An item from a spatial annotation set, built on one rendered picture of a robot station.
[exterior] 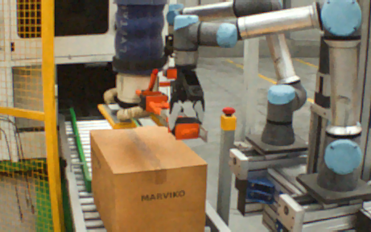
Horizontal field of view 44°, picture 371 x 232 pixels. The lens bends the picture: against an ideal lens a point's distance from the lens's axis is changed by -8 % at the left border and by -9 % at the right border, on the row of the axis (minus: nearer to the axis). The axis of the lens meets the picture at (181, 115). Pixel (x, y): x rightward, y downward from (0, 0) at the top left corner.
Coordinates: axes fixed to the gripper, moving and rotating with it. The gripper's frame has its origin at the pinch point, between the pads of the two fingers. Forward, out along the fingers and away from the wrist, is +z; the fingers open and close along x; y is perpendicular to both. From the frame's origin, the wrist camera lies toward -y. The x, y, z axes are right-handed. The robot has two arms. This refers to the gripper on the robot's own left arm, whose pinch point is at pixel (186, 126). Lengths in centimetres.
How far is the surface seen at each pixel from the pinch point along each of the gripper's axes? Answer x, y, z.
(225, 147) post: -50, 83, 41
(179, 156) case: -13, 47, 29
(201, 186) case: -19, 36, 39
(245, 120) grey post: -167, 306, 100
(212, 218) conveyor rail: -31, 51, 64
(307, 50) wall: -605, 875, 120
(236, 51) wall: -413, 883, 122
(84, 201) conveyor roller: 25, 96, 70
